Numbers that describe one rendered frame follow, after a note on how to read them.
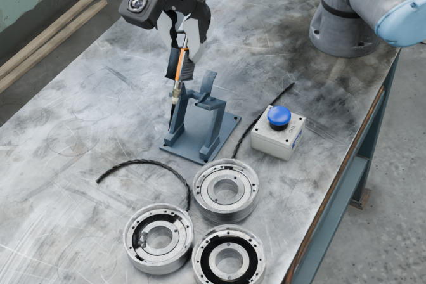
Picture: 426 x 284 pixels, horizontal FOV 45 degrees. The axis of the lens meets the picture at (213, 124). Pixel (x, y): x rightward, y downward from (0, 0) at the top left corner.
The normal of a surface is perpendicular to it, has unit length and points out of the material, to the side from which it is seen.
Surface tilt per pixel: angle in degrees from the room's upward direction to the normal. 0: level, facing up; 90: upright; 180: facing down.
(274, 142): 90
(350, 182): 0
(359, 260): 0
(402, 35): 98
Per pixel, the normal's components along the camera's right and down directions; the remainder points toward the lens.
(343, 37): -0.26, 0.49
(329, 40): -0.58, 0.39
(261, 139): -0.50, 0.66
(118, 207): -0.06, -0.67
